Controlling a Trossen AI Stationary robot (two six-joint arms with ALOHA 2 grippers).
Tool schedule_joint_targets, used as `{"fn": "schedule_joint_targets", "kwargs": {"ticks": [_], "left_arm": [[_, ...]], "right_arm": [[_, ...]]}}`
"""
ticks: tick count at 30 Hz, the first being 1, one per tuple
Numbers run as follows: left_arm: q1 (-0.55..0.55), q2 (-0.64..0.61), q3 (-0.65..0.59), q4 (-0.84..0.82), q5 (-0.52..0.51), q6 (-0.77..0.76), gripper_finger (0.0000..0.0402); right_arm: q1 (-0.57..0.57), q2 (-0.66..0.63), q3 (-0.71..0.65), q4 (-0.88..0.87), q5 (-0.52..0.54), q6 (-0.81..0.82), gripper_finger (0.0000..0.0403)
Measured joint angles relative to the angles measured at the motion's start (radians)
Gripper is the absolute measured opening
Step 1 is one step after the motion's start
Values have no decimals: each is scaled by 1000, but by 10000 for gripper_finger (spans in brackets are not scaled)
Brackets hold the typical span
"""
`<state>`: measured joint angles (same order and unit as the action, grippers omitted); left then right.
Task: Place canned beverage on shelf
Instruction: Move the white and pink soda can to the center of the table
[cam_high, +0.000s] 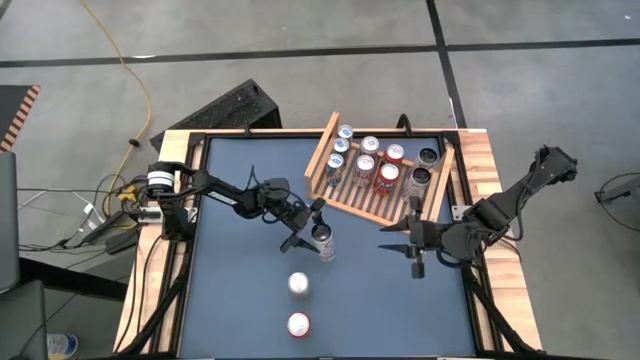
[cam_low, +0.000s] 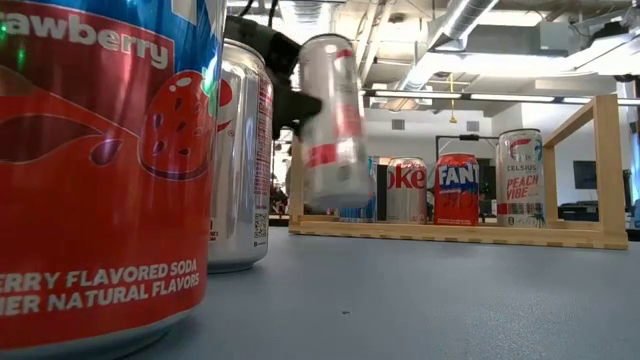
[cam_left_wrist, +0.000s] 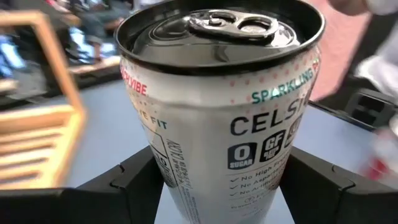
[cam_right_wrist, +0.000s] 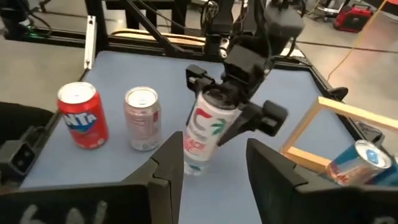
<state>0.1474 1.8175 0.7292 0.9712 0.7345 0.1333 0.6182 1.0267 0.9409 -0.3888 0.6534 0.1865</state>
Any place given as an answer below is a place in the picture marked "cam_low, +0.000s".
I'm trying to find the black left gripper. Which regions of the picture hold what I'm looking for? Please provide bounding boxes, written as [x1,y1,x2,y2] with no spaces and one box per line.
[223,14,324,141]

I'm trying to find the white pink Celsius can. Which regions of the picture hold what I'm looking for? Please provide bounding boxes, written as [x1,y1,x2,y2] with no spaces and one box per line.
[298,33,374,212]

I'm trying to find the blue silver Red Bull can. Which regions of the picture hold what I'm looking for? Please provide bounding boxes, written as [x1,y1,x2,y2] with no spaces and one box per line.
[339,155,380,224]

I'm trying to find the red Fanta strawberry can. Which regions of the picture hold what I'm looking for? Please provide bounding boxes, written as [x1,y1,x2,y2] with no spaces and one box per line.
[0,0,226,360]
[433,152,480,227]

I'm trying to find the Celsius Peach Vibe can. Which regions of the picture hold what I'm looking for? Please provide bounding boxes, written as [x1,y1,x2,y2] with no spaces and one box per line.
[495,128,546,229]

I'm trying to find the wooden slatted shelf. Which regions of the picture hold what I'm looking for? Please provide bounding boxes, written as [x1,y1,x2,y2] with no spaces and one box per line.
[288,93,630,251]

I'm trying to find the silver can red logo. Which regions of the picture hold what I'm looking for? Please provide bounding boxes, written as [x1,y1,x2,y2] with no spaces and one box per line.
[207,38,275,275]

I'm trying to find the long ceiling light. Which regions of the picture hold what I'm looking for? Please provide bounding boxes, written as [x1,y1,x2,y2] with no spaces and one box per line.
[469,93,556,104]
[372,89,464,100]

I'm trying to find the blue-grey table mat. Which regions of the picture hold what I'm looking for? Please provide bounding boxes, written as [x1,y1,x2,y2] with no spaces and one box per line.
[124,225,640,360]

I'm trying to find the dark desk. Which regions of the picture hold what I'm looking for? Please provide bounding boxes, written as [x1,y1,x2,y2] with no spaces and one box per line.
[557,199,601,224]

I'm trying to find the black metal stand frame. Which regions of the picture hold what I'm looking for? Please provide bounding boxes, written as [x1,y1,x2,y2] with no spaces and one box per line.
[434,133,501,161]

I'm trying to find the silver ceiling duct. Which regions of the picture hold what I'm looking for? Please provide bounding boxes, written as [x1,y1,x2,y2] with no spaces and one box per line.
[399,0,501,91]

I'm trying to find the black wall monitor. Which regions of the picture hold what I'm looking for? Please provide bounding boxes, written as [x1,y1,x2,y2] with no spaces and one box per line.
[573,159,632,190]

